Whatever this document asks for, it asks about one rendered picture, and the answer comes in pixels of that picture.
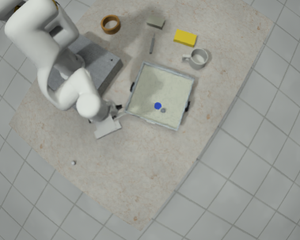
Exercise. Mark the white mug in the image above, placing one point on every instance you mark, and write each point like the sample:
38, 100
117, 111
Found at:
198, 55

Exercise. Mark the brown tape roll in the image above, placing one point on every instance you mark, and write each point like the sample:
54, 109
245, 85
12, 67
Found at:
108, 18

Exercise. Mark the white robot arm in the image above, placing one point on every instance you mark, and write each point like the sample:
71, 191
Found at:
25, 28

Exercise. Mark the yellow rectangular block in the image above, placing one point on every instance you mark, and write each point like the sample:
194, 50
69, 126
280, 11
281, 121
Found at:
185, 38

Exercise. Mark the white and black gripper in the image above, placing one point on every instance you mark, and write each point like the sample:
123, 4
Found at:
113, 111

